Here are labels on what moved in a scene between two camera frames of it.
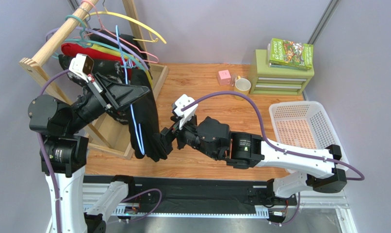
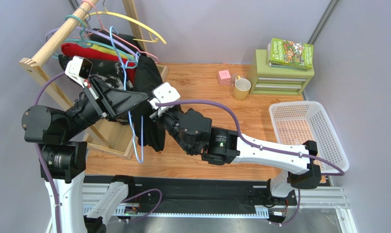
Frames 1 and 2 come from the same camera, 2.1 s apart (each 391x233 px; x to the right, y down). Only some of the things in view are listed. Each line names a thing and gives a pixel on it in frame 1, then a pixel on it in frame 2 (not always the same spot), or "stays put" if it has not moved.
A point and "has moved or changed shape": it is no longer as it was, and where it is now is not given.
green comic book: [282, 53] stays put
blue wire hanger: [142, 151] has moved or changed shape
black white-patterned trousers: [140, 115] has moved or changed shape
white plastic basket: [304, 124] stays put
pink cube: [224, 77] stays put
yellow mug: [242, 85] stays put
